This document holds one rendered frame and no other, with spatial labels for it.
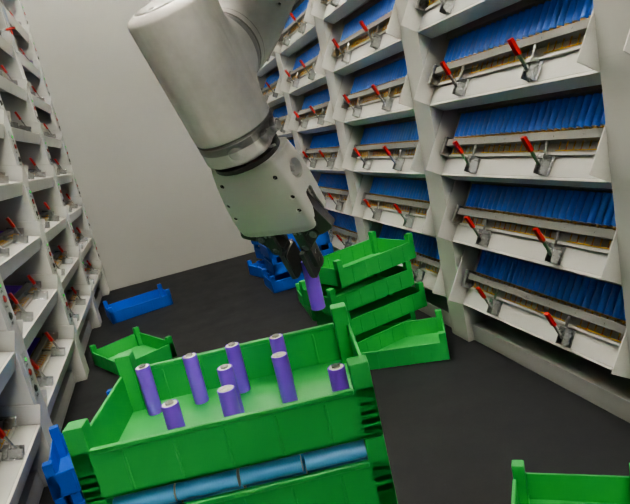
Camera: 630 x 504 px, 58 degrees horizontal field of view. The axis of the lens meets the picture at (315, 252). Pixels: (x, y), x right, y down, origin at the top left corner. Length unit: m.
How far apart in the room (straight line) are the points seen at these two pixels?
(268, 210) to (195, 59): 0.18
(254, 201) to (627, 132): 0.68
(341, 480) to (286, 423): 0.08
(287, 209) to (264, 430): 0.23
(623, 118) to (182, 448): 0.85
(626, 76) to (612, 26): 0.08
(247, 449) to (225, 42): 0.38
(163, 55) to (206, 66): 0.04
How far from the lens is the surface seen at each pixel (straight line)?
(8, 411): 1.57
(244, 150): 0.57
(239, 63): 0.56
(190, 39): 0.53
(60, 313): 2.21
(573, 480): 1.12
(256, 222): 0.64
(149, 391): 0.75
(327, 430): 0.59
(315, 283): 0.70
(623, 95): 1.09
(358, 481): 0.62
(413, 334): 1.85
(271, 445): 0.59
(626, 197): 1.12
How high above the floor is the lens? 0.71
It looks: 12 degrees down
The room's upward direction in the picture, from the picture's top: 12 degrees counter-clockwise
